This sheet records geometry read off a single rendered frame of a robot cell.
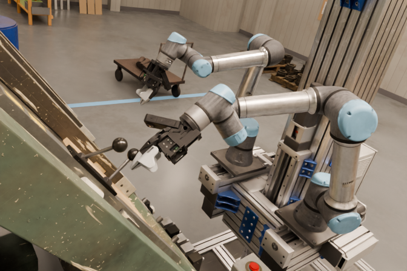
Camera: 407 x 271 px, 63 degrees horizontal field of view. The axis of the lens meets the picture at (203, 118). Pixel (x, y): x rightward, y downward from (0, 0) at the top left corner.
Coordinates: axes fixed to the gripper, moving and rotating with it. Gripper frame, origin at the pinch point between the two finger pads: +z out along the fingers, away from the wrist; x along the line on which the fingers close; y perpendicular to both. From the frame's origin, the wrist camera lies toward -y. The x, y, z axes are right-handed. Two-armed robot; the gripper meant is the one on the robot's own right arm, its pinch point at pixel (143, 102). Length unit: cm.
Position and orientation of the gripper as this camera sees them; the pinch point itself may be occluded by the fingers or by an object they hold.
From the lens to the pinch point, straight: 157.7
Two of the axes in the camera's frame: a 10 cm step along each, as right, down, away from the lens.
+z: -5.4, 8.4, 1.2
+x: 5.6, 4.6, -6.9
